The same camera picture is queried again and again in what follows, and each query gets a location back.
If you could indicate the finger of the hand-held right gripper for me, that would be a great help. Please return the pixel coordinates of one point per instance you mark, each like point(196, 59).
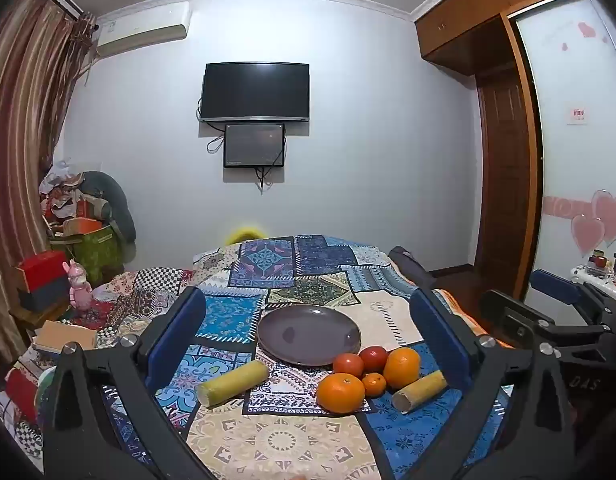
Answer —
point(513, 317)
point(550, 282)

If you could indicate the yellow fluffy object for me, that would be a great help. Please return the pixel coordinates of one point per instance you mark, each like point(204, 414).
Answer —
point(245, 235)

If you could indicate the patchwork printed blanket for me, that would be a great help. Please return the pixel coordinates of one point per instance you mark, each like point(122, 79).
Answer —
point(298, 440)

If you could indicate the dark grey box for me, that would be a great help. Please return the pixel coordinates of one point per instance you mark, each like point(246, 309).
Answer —
point(45, 296)

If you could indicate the yellow banana piece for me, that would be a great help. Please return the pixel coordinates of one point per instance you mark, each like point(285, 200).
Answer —
point(420, 391)

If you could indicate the green patterned box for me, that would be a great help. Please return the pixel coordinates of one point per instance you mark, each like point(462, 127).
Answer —
point(95, 252)

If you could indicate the wooden overhead cabinet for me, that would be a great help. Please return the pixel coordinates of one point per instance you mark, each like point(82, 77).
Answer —
point(468, 15)

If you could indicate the red box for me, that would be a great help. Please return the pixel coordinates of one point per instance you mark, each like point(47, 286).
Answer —
point(38, 267)

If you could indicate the tan book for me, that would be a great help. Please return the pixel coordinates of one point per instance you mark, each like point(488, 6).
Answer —
point(65, 335)

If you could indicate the wall-mounted black television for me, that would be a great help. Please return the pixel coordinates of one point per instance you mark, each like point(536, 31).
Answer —
point(254, 91)

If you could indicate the small wall-mounted monitor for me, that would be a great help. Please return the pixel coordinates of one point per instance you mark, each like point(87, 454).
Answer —
point(254, 145)

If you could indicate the brown wooden door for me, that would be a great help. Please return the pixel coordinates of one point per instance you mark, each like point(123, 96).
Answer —
point(505, 170)

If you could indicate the white sliding wardrobe door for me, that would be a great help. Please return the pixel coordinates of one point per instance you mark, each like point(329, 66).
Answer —
point(563, 160)

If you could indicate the small wall label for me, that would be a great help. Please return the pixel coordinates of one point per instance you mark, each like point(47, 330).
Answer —
point(579, 114)

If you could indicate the white air conditioner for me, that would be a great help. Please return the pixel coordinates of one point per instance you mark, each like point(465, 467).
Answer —
point(143, 30)

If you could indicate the small tangerine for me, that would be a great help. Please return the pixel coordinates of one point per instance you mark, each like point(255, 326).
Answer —
point(374, 385)

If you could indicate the orange blanket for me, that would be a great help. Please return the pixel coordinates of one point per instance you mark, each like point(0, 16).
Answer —
point(460, 312)

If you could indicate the large orange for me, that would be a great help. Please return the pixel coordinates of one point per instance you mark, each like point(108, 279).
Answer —
point(402, 367)
point(340, 393)

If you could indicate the pink toy figure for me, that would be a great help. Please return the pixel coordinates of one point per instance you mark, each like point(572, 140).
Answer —
point(79, 290)

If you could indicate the pile of papers and bags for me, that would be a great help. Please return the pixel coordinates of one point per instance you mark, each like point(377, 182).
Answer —
point(60, 187)

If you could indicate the small red tomato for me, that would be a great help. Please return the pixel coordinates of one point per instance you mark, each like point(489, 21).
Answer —
point(373, 357)
point(348, 365)

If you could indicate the pink heart sticker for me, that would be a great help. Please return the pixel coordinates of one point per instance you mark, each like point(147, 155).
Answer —
point(587, 232)
point(613, 210)

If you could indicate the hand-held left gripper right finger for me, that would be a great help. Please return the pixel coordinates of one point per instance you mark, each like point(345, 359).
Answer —
point(438, 342)

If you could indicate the dark cloth bag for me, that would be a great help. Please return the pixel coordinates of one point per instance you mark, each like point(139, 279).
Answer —
point(408, 265)

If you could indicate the cosmetics on dresser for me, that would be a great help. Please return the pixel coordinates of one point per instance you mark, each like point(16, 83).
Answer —
point(605, 265)

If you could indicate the orange flat box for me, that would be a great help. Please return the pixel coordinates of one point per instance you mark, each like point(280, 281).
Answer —
point(80, 226)

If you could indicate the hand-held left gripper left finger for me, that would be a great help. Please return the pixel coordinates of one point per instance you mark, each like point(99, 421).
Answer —
point(175, 341)

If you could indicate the dark grey round plate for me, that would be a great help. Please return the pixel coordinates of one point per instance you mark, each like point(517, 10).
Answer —
point(308, 335)

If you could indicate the greenish banana piece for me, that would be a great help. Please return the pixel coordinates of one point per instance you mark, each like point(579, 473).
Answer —
point(233, 382)

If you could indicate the striped brown curtain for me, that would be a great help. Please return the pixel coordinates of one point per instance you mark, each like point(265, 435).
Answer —
point(23, 135)

